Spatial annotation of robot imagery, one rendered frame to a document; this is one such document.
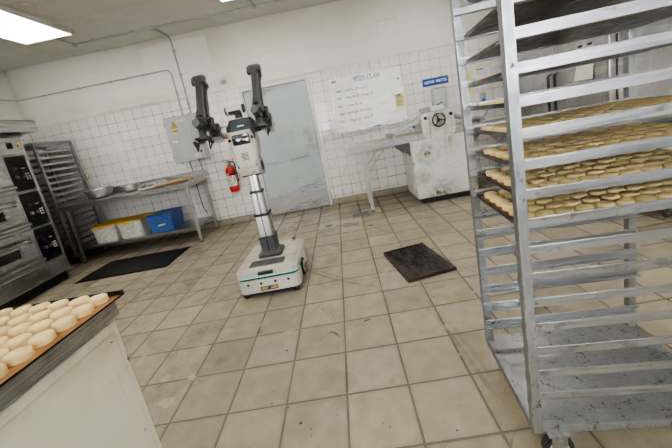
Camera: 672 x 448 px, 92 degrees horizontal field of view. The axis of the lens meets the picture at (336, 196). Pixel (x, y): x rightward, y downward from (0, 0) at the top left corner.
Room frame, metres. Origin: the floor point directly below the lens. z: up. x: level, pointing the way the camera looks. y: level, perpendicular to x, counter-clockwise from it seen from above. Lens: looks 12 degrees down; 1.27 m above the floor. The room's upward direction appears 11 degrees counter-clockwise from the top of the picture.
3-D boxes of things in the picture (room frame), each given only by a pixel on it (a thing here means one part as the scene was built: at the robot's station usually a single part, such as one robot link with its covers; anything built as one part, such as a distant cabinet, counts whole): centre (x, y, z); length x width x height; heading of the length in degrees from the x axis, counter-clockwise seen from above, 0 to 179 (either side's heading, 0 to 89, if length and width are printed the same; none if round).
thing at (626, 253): (1.28, -0.89, 0.51); 0.64 x 0.03 x 0.03; 82
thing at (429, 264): (2.60, -0.58, 0.01); 0.60 x 0.40 x 0.03; 8
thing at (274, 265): (2.81, 0.67, 0.24); 0.68 x 0.53 x 0.41; 178
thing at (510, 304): (1.28, -0.89, 0.33); 0.64 x 0.03 x 0.03; 82
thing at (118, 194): (4.94, 2.93, 0.49); 1.90 x 0.72 x 0.98; 88
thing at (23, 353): (0.65, 0.75, 0.91); 0.05 x 0.05 x 0.02
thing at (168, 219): (4.93, 2.63, 0.36); 0.47 x 0.38 x 0.26; 179
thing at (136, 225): (4.95, 3.08, 0.36); 0.47 x 0.38 x 0.26; 178
